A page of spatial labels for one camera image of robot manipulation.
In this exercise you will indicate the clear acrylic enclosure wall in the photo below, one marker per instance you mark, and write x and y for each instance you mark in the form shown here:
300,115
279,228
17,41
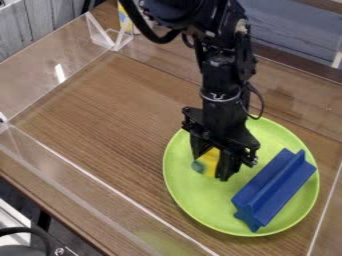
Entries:
89,117

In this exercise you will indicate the yellow toy banana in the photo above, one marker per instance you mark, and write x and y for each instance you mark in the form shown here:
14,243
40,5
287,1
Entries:
204,165

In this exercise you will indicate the green round plate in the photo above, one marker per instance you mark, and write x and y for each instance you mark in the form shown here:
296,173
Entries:
204,197

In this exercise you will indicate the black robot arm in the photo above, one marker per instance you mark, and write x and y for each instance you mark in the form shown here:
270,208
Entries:
217,25

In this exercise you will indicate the blue plastic block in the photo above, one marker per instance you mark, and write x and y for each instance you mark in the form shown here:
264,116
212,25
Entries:
264,195

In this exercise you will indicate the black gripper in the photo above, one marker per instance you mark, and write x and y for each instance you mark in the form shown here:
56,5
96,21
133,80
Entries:
216,126

